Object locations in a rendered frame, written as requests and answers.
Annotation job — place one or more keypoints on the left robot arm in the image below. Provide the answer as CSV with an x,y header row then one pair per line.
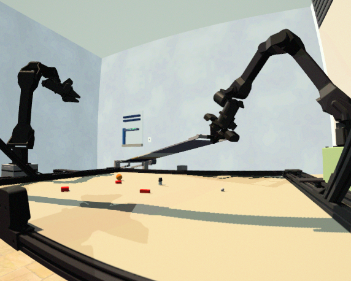
x,y
28,80

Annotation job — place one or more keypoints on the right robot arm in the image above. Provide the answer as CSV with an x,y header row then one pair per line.
x,y
332,100

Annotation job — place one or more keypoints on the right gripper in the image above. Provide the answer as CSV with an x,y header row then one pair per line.
x,y
223,121

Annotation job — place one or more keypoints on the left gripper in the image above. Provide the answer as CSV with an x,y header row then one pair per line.
x,y
62,90

